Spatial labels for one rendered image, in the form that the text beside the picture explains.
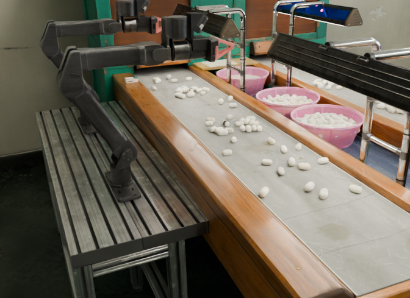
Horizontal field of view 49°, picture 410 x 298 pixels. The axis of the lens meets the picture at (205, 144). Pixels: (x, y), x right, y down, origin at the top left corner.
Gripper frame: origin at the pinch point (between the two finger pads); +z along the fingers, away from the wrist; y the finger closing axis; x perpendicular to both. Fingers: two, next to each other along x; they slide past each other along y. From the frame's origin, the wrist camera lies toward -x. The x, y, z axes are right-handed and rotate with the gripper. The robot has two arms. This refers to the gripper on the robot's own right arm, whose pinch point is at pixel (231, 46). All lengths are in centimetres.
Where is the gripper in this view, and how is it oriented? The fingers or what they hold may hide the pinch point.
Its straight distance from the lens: 142.8
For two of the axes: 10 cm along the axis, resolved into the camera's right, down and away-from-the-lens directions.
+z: 9.2, -1.6, 3.6
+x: 0.1, 9.2, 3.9
